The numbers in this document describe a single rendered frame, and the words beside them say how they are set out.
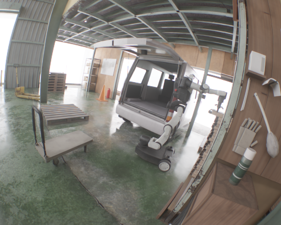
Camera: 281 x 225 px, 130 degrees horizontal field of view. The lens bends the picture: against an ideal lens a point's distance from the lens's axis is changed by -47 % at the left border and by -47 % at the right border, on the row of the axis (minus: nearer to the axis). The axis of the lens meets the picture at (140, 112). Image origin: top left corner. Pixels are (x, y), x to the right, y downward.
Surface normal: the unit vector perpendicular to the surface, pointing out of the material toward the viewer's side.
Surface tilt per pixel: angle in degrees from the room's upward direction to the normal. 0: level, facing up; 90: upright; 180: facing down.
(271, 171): 90
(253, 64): 90
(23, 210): 0
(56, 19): 90
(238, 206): 90
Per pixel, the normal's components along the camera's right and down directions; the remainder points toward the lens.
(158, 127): -0.52, 0.06
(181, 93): -0.60, 0.26
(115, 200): 0.22, -0.94
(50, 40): 0.77, 0.33
